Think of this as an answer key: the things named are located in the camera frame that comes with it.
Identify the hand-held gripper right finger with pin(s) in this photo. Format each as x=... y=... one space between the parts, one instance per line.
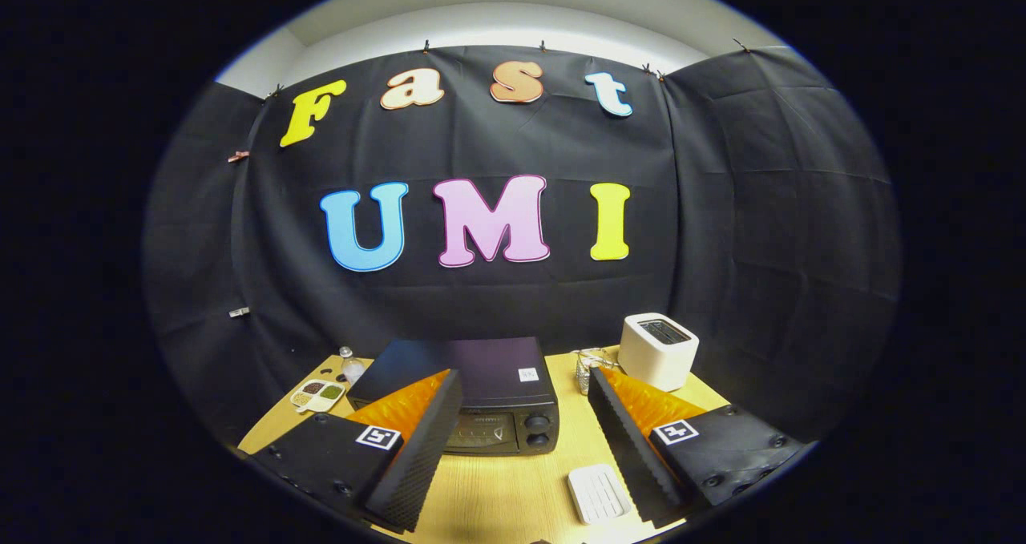
x=629 y=456

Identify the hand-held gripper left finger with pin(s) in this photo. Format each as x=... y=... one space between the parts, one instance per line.
x=421 y=460

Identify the black toaster oven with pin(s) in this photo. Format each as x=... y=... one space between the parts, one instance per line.
x=497 y=368

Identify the white bread toaster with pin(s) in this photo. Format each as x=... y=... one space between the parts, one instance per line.
x=653 y=364

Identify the white ribbed tray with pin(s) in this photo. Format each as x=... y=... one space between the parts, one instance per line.
x=599 y=493

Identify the clear plastic bottle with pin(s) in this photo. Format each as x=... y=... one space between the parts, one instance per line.
x=352 y=370

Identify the white divided spice dish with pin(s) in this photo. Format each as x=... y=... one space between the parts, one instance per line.
x=318 y=396

